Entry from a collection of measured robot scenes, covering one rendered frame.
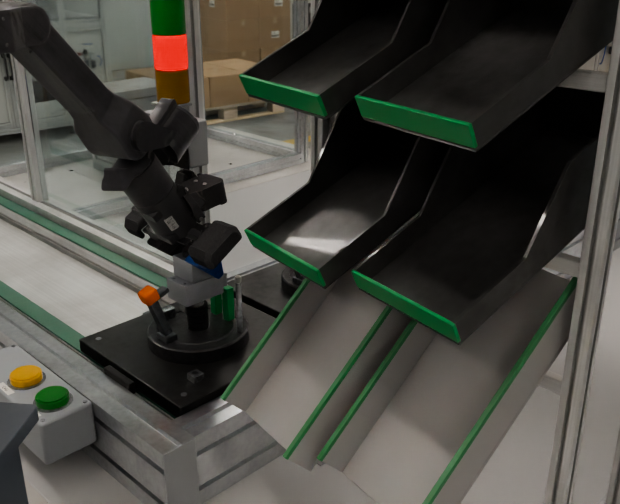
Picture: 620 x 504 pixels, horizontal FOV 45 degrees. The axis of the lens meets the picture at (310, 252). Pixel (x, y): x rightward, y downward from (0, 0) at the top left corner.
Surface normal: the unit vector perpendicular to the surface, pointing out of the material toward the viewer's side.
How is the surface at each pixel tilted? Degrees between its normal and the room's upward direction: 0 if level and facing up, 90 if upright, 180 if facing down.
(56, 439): 90
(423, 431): 45
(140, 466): 90
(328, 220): 25
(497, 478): 0
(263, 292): 0
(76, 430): 90
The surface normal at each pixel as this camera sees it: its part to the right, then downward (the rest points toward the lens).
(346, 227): -0.35, -0.74
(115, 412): 0.00, -0.92
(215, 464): 0.71, 0.27
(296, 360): -0.58, -0.50
